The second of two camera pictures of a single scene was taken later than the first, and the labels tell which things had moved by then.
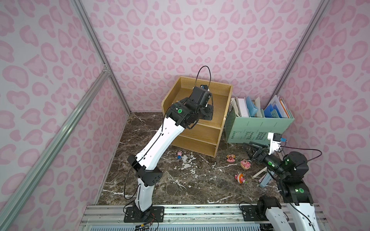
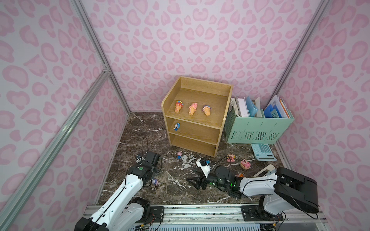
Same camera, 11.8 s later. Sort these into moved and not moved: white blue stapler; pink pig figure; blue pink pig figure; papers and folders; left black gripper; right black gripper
Moved: right black gripper; left black gripper
Not moved: papers and folders; blue pink pig figure; white blue stapler; pink pig figure
